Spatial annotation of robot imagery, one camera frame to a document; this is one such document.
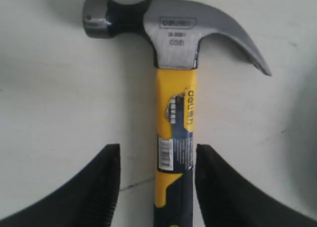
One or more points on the yellow black claw hammer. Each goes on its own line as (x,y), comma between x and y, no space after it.
(174,28)

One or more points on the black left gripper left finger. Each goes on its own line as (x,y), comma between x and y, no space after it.
(87,200)

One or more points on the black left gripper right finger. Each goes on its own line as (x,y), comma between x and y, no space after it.
(227,199)

